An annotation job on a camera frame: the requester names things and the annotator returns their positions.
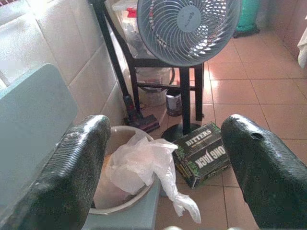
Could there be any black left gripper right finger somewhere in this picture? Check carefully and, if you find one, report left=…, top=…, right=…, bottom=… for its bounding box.
left=220, top=114, right=307, bottom=230

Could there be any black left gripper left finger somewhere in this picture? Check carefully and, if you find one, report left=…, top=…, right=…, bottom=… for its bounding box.
left=0, top=114, right=112, bottom=230

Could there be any beige plastic basin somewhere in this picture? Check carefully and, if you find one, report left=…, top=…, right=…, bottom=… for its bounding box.
left=88, top=125, right=156, bottom=215

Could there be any grey-green plastic stool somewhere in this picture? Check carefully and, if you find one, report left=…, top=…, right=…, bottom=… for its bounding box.
left=0, top=63, right=161, bottom=230

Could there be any green Bitters Long Jack carton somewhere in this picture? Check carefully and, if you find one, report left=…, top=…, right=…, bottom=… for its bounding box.
left=171, top=121, right=231, bottom=189

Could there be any clear plastic bag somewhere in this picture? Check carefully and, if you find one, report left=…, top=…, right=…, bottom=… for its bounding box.
left=106, top=133, right=202, bottom=224

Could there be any black red stick vacuum cleaner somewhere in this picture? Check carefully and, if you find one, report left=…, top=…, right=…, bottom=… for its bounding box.
left=91, top=4, right=161, bottom=134

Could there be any small printed tin can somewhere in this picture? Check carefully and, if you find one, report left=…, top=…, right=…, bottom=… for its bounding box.
left=165, top=93, right=183, bottom=117

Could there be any white hanging cloth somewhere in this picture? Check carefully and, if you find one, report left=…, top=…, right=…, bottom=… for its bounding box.
left=296, top=31, right=307, bottom=70

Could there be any white plastic bucket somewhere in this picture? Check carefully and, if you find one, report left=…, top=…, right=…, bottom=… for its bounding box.
left=136, top=67, right=174, bottom=107

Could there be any dark wooden side table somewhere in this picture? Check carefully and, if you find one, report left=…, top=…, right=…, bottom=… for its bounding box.
left=89, top=0, right=205, bottom=135

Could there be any green gas cylinder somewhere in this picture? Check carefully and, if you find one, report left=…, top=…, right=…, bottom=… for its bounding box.
left=234, top=0, right=261, bottom=39

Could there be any grey standing fan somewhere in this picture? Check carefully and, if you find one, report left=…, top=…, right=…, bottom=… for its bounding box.
left=136, top=0, right=242, bottom=142

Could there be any clear plastic storage box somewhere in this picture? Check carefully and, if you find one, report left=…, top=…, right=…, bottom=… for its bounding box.
left=105, top=0, right=159, bottom=59

